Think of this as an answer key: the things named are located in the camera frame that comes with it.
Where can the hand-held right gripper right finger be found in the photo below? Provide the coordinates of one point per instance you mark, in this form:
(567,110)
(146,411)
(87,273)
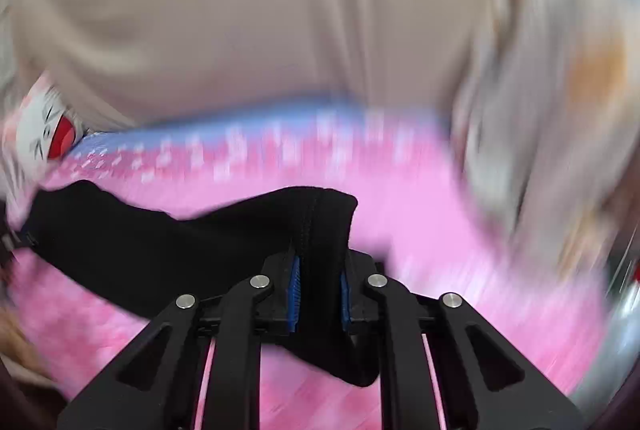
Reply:
(346,305)

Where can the white cartoon face pillow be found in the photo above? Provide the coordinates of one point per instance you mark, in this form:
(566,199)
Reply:
(45,133)

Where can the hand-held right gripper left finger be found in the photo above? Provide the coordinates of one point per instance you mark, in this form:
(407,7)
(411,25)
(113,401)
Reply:
(294,295)

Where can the pink floral bed sheet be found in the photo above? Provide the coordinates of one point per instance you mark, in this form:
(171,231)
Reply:
(450,285)

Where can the white patterned cloth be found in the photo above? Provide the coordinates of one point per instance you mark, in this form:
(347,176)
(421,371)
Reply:
(545,110)

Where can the beige hanging cloth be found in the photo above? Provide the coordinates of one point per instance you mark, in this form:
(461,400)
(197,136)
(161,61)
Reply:
(275,10)

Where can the black pants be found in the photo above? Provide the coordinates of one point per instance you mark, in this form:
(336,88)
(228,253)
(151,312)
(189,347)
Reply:
(150,250)

